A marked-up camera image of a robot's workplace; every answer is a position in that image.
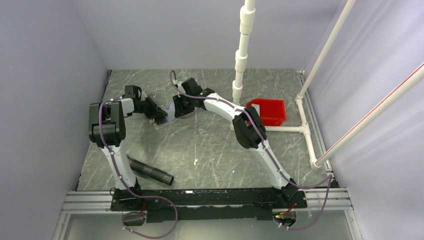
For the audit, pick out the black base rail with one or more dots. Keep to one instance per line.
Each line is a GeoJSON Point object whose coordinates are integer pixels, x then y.
{"type": "Point", "coordinates": [208, 204]}

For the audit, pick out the silver VIP credit card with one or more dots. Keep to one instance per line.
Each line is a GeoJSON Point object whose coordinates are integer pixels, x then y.
{"type": "Point", "coordinates": [170, 109]}

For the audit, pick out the black VIP credit card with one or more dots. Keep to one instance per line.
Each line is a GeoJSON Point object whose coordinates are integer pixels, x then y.
{"type": "Point", "coordinates": [160, 121]}

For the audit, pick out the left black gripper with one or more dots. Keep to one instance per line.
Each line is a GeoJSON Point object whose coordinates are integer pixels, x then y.
{"type": "Point", "coordinates": [155, 109]}

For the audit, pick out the white PVC pipe frame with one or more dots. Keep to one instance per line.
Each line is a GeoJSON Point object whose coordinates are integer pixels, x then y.
{"type": "Point", "coordinates": [284, 40]}

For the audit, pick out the white diagonal pole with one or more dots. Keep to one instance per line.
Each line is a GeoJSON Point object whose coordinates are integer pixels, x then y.
{"type": "Point", "coordinates": [338, 24]}

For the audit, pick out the white pole with red stripe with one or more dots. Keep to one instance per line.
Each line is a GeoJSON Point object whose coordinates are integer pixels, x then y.
{"type": "Point", "coordinates": [407, 84]}

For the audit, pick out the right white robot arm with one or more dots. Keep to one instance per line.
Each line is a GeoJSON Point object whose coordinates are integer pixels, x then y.
{"type": "Point", "coordinates": [248, 128]}

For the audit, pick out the red plastic bin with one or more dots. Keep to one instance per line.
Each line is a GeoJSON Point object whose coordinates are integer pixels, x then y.
{"type": "Point", "coordinates": [272, 112]}

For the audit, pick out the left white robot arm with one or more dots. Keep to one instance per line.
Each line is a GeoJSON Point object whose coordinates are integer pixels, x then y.
{"type": "Point", "coordinates": [107, 130]}

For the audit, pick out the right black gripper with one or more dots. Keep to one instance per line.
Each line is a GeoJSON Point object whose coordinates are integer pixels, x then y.
{"type": "Point", "coordinates": [179, 110]}

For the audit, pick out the white credit card stack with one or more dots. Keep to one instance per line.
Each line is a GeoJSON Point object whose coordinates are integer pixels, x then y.
{"type": "Point", "coordinates": [256, 107]}

